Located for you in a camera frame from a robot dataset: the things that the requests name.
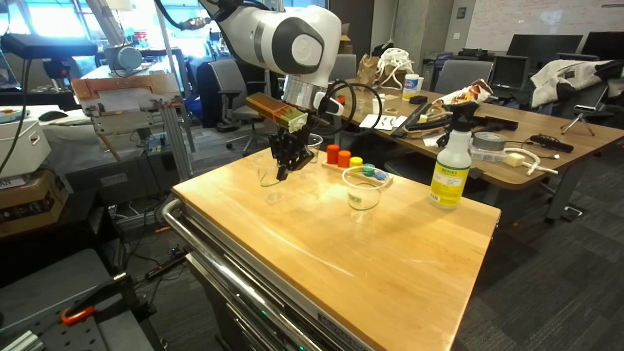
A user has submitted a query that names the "white cloth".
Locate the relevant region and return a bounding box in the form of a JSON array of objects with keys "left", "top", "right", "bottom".
[{"left": 528, "top": 57, "right": 614, "bottom": 110}]

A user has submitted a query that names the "metal tool cart body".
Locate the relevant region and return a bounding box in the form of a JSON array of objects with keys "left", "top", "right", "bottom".
[{"left": 173, "top": 211, "right": 376, "bottom": 351}]

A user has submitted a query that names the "snack bag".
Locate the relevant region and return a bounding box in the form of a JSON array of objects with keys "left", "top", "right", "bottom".
[{"left": 433, "top": 78, "right": 493, "bottom": 110}]

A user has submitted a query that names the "wooden topped stand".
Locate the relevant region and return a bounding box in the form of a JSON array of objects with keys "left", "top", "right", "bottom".
[{"left": 70, "top": 67, "right": 195, "bottom": 184}]

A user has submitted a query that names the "orange handled black clamp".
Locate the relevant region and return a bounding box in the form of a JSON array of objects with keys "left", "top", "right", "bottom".
[{"left": 58, "top": 271, "right": 138, "bottom": 328}]

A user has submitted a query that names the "silver cart handle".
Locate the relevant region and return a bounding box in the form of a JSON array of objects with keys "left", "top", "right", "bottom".
[{"left": 160, "top": 197, "right": 327, "bottom": 351}]

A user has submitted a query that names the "wooden office desk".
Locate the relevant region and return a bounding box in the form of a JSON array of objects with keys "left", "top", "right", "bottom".
[{"left": 339, "top": 76, "right": 624, "bottom": 225}]

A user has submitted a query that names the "grey office chair with armrests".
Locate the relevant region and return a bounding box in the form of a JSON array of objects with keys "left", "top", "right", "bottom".
[{"left": 204, "top": 57, "right": 278, "bottom": 156}]

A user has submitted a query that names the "spray bottle yellow liquid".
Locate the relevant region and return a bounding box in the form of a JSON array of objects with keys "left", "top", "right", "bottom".
[{"left": 427, "top": 100, "right": 481, "bottom": 211}]

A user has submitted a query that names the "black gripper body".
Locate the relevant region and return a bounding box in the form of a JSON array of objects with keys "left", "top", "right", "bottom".
[{"left": 267, "top": 121, "right": 316, "bottom": 166}]

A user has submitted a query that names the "white paper sheet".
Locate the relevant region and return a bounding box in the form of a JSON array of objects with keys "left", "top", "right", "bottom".
[{"left": 356, "top": 112, "right": 409, "bottom": 135}]

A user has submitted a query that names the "black computer mouse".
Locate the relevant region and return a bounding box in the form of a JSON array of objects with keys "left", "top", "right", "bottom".
[{"left": 37, "top": 110, "right": 70, "bottom": 125}]

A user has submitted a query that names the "black wide monitor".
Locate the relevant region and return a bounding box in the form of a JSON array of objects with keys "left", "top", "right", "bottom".
[
  {"left": 579, "top": 30, "right": 624, "bottom": 63},
  {"left": 505, "top": 32, "right": 585, "bottom": 67}
]

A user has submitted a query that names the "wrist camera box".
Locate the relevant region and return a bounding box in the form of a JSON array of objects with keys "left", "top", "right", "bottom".
[{"left": 245, "top": 92, "right": 310, "bottom": 137}]

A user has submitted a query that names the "white rope bundle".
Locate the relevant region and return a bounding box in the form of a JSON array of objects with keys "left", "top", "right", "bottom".
[{"left": 374, "top": 45, "right": 415, "bottom": 88}]

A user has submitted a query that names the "grey padded office chair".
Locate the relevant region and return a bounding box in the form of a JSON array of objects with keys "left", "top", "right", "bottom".
[{"left": 431, "top": 57, "right": 497, "bottom": 96}]

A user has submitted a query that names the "black remote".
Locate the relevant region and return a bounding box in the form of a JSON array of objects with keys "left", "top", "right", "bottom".
[{"left": 528, "top": 131, "right": 577, "bottom": 156}]

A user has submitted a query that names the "white printer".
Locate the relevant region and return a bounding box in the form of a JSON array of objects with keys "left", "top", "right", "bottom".
[{"left": 0, "top": 106, "right": 52, "bottom": 182}]

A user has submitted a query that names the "white paper cup blue print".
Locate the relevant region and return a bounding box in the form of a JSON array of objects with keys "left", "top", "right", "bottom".
[{"left": 401, "top": 71, "right": 425, "bottom": 102}]

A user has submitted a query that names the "small black monitor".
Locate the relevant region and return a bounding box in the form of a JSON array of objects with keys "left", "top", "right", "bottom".
[{"left": 489, "top": 53, "right": 532, "bottom": 94}]

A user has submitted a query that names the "white cable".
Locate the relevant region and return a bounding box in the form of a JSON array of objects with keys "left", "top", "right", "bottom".
[{"left": 501, "top": 145, "right": 561, "bottom": 178}]

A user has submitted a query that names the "grey round device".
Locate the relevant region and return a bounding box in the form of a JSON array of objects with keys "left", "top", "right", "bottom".
[{"left": 101, "top": 43, "right": 146, "bottom": 74}]

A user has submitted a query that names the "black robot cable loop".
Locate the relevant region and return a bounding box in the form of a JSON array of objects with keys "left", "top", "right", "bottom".
[{"left": 321, "top": 76, "right": 386, "bottom": 133}]

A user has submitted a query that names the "light grey chair back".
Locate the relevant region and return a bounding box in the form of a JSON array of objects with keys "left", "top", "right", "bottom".
[{"left": 331, "top": 53, "right": 360, "bottom": 82}]

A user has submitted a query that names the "cardboard box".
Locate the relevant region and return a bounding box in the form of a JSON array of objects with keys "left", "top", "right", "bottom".
[{"left": 0, "top": 168, "right": 72, "bottom": 240}]

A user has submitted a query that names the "brown paper bag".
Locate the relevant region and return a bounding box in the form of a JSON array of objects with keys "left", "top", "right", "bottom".
[{"left": 355, "top": 53, "right": 384, "bottom": 86}]

